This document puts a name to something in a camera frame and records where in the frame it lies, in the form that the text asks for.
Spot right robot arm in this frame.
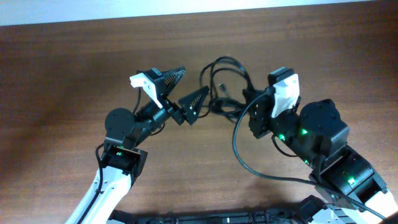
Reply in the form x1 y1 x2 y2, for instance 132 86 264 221
243 67 397 223

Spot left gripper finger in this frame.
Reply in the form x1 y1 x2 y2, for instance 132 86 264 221
178 86 210 125
160 66 186 96

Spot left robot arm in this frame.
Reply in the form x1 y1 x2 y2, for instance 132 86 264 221
67 67 210 223

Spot black usb cables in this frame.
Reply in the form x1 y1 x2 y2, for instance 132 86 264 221
195 55 259 123

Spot right camera cable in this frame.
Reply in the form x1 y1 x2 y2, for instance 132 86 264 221
231 88 388 220

